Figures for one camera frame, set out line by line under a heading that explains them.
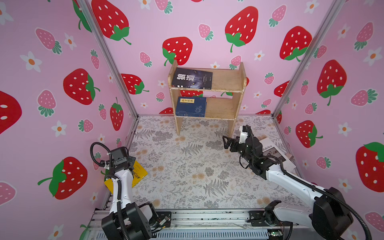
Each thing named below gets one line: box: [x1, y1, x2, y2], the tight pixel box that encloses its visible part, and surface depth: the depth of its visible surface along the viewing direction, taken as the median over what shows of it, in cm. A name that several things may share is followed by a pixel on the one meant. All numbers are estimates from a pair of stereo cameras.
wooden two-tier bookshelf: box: [168, 60, 247, 137], surface depth 82 cm
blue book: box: [175, 96, 207, 118], surface depth 92 cm
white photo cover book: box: [259, 137, 297, 171], surface depth 97 cm
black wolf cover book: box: [171, 67, 213, 90], surface depth 80 cm
